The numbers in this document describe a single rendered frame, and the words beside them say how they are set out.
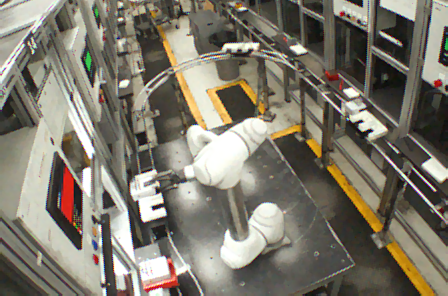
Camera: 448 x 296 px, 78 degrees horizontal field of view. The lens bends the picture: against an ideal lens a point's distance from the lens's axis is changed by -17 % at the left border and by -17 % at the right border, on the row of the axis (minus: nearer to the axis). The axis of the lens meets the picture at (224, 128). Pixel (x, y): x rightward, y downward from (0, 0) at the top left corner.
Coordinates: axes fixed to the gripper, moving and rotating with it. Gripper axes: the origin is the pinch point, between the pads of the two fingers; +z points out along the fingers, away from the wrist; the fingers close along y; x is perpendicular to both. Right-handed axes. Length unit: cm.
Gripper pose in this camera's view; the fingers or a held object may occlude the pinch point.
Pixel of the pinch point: (150, 186)
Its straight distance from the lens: 181.6
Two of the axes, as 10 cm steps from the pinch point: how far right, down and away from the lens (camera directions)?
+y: -1.5, -7.8, -6.0
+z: -9.4, 3.0, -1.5
